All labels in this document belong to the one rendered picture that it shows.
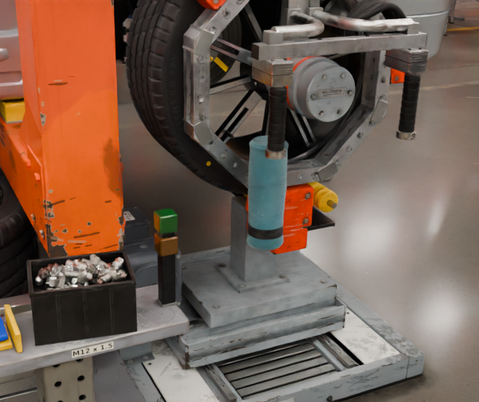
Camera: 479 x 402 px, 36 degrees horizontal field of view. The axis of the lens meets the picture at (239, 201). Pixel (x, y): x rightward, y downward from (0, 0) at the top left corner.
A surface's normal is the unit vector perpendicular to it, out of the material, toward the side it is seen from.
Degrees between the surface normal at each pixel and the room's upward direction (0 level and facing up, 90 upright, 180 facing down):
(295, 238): 90
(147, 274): 90
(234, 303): 0
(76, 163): 90
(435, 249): 0
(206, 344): 90
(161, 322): 0
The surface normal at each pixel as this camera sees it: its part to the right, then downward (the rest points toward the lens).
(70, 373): 0.44, 0.36
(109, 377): 0.03, -0.92
